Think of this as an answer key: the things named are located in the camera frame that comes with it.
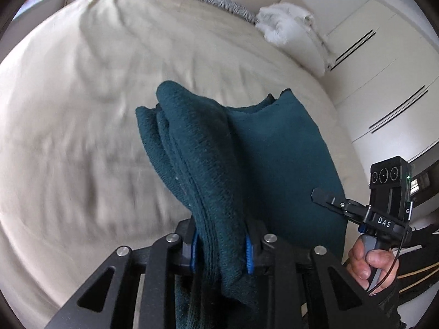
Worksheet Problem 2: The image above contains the dark teal knit sweater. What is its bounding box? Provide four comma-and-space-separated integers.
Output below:
136, 81, 347, 328

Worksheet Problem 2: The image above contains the beige bed sheet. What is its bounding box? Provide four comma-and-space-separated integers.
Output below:
1, 0, 368, 328

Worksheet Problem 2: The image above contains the black camera box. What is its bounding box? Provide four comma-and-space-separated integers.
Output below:
369, 156, 412, 222

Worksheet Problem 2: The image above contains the zebra print pillow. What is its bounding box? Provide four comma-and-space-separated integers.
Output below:
200, 0, 257, 25

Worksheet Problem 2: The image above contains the white folded duvet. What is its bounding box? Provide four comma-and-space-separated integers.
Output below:
255, 2, 335, 78

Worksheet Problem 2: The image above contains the person's right hand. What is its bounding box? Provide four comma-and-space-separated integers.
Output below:
347, 237, 399, 296

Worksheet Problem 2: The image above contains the white wardrobe with black handles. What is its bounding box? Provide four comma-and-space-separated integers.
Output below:
321, 0, 438, 172

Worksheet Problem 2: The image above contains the black cable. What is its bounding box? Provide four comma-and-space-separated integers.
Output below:
366, 225, 415, 295

